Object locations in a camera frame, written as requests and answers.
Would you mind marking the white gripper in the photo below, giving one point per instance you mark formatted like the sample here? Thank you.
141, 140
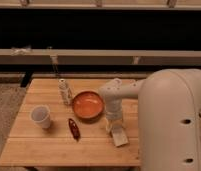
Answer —
114, 114

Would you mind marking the white sponge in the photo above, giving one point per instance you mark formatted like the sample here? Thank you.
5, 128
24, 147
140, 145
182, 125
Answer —
119, 136

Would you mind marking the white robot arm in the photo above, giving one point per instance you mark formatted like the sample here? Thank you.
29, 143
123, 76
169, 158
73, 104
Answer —
169, 104

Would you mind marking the orange ceramic bowl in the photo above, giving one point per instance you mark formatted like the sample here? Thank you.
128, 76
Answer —
87, 105

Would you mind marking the dark red chip bag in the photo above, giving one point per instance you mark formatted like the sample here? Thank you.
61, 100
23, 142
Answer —
74, 129

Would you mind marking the wooden table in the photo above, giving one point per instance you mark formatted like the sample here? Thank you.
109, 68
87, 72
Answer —
30, 145

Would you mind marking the white plastic cup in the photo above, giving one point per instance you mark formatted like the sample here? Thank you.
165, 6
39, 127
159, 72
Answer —
41, 116

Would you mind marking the grey metal rail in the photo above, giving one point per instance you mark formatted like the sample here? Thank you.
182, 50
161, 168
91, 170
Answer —
99, 57

